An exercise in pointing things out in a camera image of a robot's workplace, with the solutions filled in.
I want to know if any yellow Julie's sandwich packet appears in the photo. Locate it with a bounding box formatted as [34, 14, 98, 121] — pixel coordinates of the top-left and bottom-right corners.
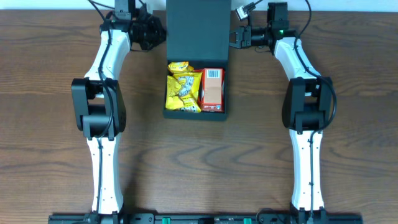
[165, 76, 184, 110]

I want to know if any dark green box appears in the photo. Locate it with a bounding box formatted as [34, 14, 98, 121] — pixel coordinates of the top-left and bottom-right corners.
[163, 0, 231, 121]

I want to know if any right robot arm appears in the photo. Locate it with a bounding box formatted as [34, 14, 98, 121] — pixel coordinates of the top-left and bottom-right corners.
[229, 2, 336, 223]

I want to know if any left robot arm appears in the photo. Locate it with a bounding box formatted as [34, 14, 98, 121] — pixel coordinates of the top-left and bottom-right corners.
[71, 1, 166, 223]

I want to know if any small yellow cracker packet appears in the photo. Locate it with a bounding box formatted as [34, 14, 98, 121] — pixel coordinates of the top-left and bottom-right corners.
[167, 62, 194, 74]

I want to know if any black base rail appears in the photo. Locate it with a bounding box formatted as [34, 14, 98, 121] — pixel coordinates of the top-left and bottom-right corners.
[47, 210, 363, 224]

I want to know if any yellow sunflower seed bag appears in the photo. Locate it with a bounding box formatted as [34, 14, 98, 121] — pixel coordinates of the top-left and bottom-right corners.
[173, 72, 202, 113]

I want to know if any orange red snack box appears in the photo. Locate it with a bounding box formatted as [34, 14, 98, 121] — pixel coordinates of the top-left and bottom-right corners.
[199, 68, 224, 113]

